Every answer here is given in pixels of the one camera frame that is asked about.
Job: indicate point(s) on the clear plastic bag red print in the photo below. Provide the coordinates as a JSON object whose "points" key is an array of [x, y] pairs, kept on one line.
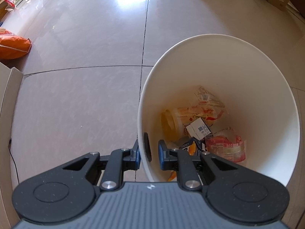
{"points": [[209, 102]]}

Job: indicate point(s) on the red and white wrapper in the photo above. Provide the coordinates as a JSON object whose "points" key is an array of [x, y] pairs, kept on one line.
{"points": [[226, 145]]}

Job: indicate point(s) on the yellow plastic drink bottle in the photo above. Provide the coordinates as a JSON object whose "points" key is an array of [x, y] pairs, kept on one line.
{"points": [[175, 121]]}

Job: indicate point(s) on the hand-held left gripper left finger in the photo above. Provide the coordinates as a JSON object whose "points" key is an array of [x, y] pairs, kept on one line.
{"points": [[135, 156]]}

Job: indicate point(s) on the blue and white milk carton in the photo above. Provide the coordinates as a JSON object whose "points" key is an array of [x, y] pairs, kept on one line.
{"points": [[199, 128]]}

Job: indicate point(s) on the white round trash bin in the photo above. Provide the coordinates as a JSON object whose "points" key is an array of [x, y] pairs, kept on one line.
{"points": [[250, 88]]}

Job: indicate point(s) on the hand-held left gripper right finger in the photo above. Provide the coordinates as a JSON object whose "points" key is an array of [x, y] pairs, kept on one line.
{"points": [[163, 156]]}

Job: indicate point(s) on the orange plastic bag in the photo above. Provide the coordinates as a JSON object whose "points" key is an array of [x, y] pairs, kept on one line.
{"points": [[13, 45]]}

